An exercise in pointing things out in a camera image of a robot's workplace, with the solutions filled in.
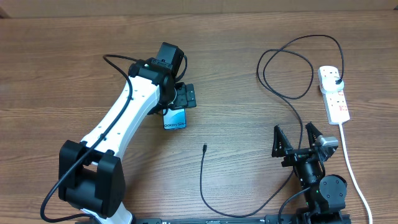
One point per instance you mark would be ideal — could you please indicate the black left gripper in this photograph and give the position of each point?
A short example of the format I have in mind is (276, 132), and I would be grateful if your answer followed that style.
(186, 98)

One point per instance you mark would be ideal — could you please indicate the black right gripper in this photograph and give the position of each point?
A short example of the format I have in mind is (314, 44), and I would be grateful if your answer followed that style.
(295, 155)

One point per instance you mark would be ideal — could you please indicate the blue Galaxy smartphone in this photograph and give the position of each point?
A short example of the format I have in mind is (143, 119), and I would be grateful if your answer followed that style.
(174, 119)

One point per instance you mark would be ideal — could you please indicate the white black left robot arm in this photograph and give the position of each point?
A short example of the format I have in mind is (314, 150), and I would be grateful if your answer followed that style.
(90, 172)

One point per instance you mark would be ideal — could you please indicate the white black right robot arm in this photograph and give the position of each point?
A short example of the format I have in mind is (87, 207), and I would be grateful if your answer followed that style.
(324, 194)

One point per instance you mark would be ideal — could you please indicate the white charger plug adapter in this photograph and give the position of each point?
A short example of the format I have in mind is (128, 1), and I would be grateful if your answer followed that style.
(331, 85)

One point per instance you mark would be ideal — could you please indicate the white power strip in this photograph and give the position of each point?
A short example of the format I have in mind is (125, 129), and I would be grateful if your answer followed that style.
(335, 103)

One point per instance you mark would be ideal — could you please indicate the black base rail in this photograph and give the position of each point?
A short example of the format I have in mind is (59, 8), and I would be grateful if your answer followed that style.
(217, 220)

